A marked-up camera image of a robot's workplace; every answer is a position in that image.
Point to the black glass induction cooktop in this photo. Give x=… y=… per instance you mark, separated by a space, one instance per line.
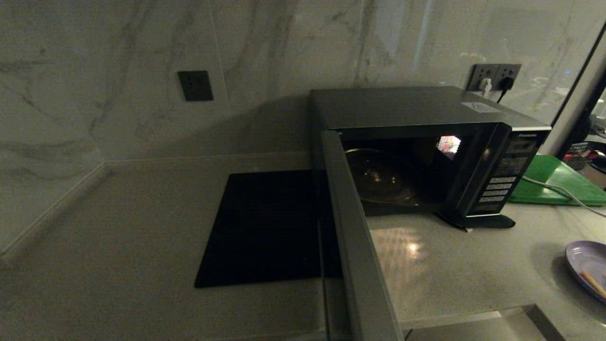
x=265 y=232

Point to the black foam pad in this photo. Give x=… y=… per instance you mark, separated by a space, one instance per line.
x=490 y=222

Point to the white cabinet front panel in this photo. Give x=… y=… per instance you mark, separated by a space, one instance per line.
x=473 y=331

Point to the orange bread stick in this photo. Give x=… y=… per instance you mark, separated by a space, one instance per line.
x=594 y=283

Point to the silver black microwave oven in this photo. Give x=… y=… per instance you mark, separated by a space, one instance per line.
x=402 y=106

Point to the white power plug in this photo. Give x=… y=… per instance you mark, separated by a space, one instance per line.
x=485 y=86

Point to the dark double wall socket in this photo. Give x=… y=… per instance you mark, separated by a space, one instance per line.
x=495 y=71

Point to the green plastic cutting board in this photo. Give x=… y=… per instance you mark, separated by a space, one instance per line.
x=558 y=182

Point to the purple plastic plate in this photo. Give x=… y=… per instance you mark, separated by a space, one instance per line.
x=584 y=258

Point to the dark single wall socket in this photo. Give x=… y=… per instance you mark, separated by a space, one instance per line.
x=195 y=85

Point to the black power plug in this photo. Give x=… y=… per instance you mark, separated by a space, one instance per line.
x=506 y=84

